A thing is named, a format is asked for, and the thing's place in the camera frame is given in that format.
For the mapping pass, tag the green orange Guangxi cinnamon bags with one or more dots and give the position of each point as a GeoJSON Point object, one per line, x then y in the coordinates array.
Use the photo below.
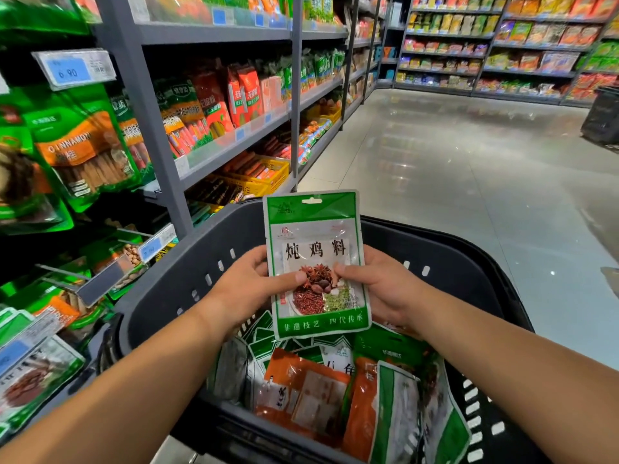
{"type": "Point", "coordinates": [82, 149]}
{"type": "Point", "coordinates": [24, 178]}

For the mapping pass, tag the green white stew seasoning packet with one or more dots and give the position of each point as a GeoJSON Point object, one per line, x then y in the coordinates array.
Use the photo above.
{"type": "Point", "coordinates": [314, 246]}

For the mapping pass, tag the row of green white packets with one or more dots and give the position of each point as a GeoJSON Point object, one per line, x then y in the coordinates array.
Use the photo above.
{"type": "Point", "coordinates": [34, 391]}

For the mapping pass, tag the yellow display trays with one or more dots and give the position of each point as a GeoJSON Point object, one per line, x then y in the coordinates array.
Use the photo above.
{"type": "Point", "coordinates": [256, 174]}

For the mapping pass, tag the row of green snack packets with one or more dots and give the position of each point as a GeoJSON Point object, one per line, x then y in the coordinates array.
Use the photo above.
{"type": "Point", "coordinates": [319, 6]}

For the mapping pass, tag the green leaf packets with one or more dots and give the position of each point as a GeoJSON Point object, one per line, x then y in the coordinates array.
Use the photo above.
{"type": "Point", "coordinates": [39, 14]}

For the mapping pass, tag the gray metal shelving unit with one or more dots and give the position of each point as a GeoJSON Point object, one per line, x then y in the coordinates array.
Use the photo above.
{"type": "Point", "coordinates": [484, 94]}
{"type": "Point", "coordinates": [147, 111]}

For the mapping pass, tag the person's left hand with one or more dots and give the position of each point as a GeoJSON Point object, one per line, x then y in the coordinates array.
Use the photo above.
{"type": "Point", "coordinates": [247, 294]}

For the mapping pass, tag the rows of colourful packaged goods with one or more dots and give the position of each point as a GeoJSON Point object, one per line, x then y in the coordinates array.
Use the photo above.
{"type": "Point", "coordinates": [522, 62]}

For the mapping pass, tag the person's right hand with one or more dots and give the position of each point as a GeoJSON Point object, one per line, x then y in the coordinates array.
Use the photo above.
{"type": "Point", "coordinates": [396, 294]}

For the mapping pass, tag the black shopping basket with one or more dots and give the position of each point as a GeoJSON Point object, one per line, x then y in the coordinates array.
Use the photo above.
{"type": "Point", "coordinates": [193, 256]}

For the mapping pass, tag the person's left forearm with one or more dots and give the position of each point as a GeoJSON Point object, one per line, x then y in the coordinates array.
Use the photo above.
{"type": "Point", "coordinates": [106, 391]}

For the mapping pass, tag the row of red orange packets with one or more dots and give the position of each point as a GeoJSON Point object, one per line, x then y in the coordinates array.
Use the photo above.
{"type": "Point", "coordinates": [208, 106]}

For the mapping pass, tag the pile of packets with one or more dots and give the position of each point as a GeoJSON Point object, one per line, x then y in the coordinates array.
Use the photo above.
{"type": "Point", "coordinates": [309, 391]}

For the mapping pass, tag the row of teal yellow packets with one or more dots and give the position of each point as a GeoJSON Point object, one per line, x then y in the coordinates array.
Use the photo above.
{"type": "Point", "coordinates": [242, 6]}

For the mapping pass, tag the person's right forearm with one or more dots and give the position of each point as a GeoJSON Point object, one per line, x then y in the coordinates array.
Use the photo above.
{"type": "Point", "coordinates": [532, 372]}

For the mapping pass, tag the blue white price tag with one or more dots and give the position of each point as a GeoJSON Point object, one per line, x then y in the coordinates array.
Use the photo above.
{"type": "Point", "coordinates": [73, 69]}
{"type": "Point", "coordinates": [29, 343]}
{"type": "Point", "coordinates": [155, 243]}

